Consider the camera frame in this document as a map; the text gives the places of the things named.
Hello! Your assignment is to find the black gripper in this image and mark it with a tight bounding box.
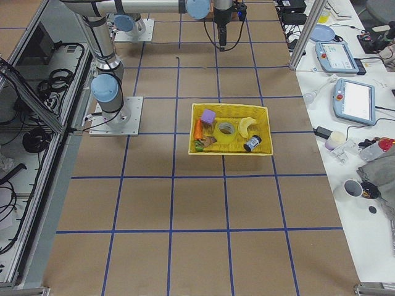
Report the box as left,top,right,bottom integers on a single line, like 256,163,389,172
214,0,231,51

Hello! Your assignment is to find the yellow tape roll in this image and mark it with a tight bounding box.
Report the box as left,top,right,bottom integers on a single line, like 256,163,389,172
213,121,237,144

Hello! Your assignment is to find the purple foam block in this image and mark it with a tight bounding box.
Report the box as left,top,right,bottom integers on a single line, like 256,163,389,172
201,109,216,126

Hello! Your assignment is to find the pale croissant toy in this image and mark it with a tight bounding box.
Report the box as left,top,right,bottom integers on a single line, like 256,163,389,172
238,117,257,138

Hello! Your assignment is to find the blue plate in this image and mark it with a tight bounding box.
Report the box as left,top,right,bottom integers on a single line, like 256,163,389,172
310,23,336,42

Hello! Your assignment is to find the orange toy carrot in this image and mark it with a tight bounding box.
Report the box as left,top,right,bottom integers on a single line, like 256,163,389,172
194,118,204,152

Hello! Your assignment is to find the brown toy animal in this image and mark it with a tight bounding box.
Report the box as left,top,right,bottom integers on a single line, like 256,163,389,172
195,136,217,149

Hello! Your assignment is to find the yellow woven tray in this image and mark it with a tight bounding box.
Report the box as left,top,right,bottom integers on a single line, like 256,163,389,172
188,103,273,156

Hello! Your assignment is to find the small black jar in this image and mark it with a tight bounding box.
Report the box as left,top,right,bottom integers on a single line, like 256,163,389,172
243,135,262,152

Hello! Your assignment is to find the far teach pendant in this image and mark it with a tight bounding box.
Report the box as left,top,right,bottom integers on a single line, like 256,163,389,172
315,42,359,74

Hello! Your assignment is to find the teach pendant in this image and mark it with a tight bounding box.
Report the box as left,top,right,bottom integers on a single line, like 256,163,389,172
332,79,376,126
315,42,359,74

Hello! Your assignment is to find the black power adapter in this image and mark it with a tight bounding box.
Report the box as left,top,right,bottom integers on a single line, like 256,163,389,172
313,126,332,140

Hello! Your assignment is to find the near teach pendant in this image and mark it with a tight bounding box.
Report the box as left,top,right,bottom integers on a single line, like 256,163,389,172
332,79,376,126

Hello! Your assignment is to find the white mug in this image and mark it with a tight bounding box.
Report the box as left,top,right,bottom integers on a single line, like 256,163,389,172
333,179,363,202

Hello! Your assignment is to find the grey cloth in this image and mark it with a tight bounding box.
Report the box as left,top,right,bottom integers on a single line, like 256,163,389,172
357,152,394,226

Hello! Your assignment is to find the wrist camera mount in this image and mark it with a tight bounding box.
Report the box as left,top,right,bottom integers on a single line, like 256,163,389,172
231,1,247,22

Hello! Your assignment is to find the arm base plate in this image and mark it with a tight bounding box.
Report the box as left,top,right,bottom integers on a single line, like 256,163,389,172
88,96,143,136
114,18,155,43

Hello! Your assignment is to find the aluminium frame post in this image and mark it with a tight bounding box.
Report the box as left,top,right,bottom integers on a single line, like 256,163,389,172
289,0,327,70

